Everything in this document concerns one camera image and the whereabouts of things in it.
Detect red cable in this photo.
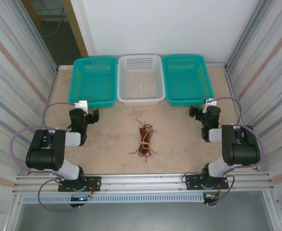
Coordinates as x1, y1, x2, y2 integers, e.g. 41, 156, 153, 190
129, 124, 158, 164
137, 119, 157, 159

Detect black cable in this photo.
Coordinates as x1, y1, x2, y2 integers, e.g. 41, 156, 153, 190
138, 126, 151, 158
137, 127, 152, 159

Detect yellow cable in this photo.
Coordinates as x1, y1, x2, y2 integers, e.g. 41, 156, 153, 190
140, 128, 151, 148

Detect teal plastic basket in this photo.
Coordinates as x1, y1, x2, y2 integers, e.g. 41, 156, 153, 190
68, 56, 118, 109
161, 55, 215, 108

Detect white plastic basket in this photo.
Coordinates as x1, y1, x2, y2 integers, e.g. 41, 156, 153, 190
117, 54, 166, 106

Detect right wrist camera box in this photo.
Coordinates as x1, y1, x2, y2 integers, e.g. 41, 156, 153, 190
204, 99, 217, 114

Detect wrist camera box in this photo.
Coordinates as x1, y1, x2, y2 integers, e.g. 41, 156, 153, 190
73, 100, 89, 112
204, 99, 217, 114

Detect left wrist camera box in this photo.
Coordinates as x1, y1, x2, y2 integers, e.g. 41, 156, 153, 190
73, 100, 89, 112

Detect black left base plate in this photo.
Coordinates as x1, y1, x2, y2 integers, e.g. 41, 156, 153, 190
58, 176, 102, 193

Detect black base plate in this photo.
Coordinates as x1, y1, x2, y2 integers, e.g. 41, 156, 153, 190
58, 176, 102, 193
185, 173, 229, 191

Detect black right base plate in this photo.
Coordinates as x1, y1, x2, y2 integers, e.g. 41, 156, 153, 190
185, 173, 229, 191

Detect left base motor wires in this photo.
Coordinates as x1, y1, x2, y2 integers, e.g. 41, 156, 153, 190
86, 181, 100, 200

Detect base motor wires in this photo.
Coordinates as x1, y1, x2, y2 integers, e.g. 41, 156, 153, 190
86, 181, 100, 200
204, 185, 226, 200

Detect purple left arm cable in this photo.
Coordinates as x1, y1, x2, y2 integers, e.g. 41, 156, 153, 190
9, 102, 80, 212

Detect right base motor wires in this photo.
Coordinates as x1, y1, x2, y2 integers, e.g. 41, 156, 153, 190
204, 185, 226, 200

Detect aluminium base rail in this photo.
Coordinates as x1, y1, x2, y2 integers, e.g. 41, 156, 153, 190
12, 172, 275, 195

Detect wooden door frame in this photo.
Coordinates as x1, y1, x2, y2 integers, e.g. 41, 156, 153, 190
62, 0, 88, 58

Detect orange floor cable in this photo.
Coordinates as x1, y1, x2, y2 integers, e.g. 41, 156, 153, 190
40, 21, 61, 38

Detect grey slotted cable duct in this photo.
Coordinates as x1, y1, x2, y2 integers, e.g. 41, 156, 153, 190
21, 193, 205, 205

